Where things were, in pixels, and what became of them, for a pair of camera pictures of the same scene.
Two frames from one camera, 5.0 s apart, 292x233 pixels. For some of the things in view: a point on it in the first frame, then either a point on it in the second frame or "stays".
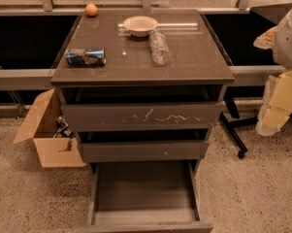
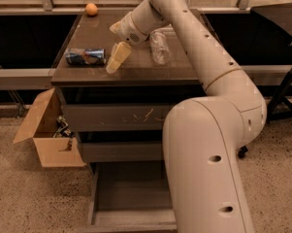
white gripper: x=288 y=44 → x=128 y=28
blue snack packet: x=85 y=56 stays
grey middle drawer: x=140 y=151 stays
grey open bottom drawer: x=148 y=196 stays
